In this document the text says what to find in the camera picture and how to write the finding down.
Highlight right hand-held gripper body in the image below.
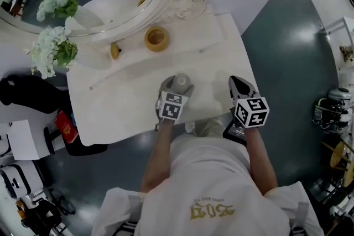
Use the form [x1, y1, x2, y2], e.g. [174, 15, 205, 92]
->
[231, 90, 270, 129]

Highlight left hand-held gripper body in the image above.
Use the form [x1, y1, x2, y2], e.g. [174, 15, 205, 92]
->
[155, 82, 195, 131]

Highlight small grey bottle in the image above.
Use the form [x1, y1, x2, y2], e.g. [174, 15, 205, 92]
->
[171, 72, 192, 92]

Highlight person's right forearm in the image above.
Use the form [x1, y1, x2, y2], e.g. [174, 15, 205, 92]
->
[244, 126, 279, 198]

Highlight person's left forearm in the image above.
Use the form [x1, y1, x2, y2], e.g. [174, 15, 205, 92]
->
[139, 120, 178, 195]

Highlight black flat device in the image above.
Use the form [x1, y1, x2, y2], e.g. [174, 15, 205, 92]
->
[222, 118, 248, 145]

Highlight person's light trousers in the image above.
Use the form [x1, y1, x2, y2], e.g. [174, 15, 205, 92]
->
[184, 117, 225, 138]

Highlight yellow jar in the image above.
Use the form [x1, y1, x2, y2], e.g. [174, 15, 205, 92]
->
[144, 25, 170, 53]

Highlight white table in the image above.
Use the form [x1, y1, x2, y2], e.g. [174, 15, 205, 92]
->
[65, 0, 260, 147]

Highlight yellow jar lid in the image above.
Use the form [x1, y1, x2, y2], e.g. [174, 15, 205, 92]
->
[110, 42, 123, 60]

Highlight white vase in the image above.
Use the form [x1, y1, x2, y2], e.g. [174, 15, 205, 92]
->
[74, 43, 112, 71]

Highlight person's white shirt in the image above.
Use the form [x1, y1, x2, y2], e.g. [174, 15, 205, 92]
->
[91, 132, 325, 236]

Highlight yellow round stool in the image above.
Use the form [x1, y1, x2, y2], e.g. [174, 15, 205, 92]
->
[321, 138, 354, 172]

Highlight red box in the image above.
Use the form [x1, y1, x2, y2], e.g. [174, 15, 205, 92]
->
[54, 109, 80, 145]

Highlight white flower bouquet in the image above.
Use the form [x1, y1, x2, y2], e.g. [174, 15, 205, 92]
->
[24, 25, 79, 80]

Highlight black bag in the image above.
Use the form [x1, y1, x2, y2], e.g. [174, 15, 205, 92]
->
[0, 74, 74, 120]

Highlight white cardboard box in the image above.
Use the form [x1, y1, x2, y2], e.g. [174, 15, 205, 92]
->
[0, 119, 40, 161]

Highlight grey machine with cables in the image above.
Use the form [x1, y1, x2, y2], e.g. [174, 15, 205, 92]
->
[313, 87, 354, 134]

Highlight white case with handle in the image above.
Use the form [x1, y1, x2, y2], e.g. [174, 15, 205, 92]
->
[0, 162, 32, 199]

